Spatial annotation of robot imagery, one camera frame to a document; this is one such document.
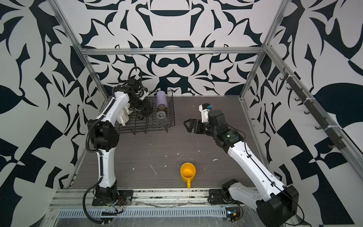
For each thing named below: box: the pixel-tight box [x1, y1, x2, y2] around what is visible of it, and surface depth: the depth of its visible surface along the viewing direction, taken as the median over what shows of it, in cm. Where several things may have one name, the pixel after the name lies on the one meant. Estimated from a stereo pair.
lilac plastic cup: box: [156, 90, 168, 108], surface depth 106 cm
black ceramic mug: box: [137, 101, 154, 120], surface depth 88 cm
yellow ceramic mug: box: [180, 162, 197, 190], surface depth 77 cm
